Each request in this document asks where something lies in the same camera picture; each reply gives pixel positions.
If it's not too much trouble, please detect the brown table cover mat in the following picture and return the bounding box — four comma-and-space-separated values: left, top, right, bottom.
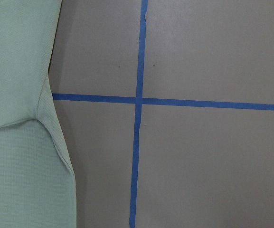
49, 0, 274, 228

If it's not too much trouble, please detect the green long-sleeve shirt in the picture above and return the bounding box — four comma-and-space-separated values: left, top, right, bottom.
0, 0, 76, 228

